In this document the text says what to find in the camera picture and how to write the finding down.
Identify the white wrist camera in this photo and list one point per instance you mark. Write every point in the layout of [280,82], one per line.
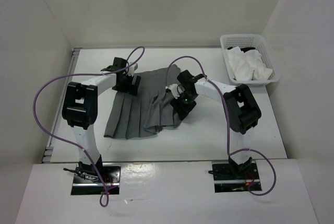
[173,88]
[131,69]

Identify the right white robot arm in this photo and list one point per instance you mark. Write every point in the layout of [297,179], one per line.
[240,107]

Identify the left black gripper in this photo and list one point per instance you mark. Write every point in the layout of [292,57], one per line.
[131,89]

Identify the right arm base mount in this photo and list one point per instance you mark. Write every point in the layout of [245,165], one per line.
[225,180]

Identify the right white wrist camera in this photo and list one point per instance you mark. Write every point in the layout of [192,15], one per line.
[173,88]

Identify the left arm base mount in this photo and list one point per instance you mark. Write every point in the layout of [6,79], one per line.
[88,184]

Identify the grey pleated skirt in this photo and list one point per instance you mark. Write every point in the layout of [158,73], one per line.
[149,112]

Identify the white crumpled cloth in basket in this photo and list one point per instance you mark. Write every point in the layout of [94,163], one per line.
[247,65]

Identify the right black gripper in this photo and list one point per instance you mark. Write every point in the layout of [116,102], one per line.
[177,103]

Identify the black garment in basket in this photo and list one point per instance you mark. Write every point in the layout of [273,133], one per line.
[246,49]

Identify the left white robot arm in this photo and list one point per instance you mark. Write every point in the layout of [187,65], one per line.
[80,108]

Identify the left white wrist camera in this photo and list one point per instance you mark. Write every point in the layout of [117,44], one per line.
[131,69]

